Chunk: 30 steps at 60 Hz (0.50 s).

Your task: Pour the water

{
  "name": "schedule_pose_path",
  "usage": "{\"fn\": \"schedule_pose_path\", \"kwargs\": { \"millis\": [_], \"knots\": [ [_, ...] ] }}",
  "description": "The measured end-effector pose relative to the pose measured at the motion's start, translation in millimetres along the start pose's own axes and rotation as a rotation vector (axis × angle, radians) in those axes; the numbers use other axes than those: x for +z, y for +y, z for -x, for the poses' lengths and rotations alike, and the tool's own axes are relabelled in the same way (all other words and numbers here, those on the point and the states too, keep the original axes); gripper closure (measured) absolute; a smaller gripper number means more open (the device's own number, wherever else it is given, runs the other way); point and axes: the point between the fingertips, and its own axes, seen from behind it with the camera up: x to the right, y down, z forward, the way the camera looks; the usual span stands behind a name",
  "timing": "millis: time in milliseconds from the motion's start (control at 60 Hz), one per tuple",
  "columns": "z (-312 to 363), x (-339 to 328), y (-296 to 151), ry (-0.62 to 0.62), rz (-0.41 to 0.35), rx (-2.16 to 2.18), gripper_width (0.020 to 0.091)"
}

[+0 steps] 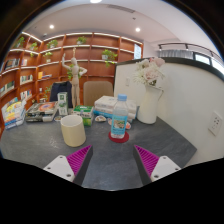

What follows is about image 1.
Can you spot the cream cup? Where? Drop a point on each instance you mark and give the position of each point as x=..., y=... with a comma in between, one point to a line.
x=73, y=131

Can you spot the green white box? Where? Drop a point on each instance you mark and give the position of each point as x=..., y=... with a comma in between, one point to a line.
x=83, y=111

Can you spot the flat round red coaster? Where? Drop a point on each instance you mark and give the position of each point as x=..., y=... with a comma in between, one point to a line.
x=113, y=140

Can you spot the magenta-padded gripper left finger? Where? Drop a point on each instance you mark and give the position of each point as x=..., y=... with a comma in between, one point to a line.
x=60, y=165

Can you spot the wooden shelf unit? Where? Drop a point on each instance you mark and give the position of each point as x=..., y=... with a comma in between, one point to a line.
x=96, y=68

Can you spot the clear water bottle blue cap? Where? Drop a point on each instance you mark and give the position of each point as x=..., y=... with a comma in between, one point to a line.
x=119, y=123

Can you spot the tan chair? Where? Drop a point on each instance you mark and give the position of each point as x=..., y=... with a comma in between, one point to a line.
x=96, y=91

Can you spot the white wall socket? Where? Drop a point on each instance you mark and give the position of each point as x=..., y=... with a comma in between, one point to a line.
x=215, y=123

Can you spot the small green white carton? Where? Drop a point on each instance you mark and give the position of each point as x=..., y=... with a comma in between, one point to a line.
x=62, y=103

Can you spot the grey curtain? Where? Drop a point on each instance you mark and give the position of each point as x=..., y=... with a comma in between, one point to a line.
x=176, y=54

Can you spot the dark book stack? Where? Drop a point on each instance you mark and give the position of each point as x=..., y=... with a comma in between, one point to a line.
x=41, y=110

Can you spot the window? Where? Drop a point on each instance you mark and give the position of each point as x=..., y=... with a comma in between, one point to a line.
x=203, y=59

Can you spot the wooden artist mannequin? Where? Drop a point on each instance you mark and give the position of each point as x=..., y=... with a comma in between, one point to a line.
x=75, y=80

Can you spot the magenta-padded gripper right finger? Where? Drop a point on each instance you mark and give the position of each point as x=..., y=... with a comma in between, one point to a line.
x=165, y=166

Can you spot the white wall switch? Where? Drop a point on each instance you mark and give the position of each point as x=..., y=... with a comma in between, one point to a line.
x=127, y=81

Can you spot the white book stack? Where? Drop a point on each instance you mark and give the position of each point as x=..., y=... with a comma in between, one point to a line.
x=105, y=103

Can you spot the white vase with flowers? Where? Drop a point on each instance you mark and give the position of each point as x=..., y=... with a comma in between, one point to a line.
x=148, y=106

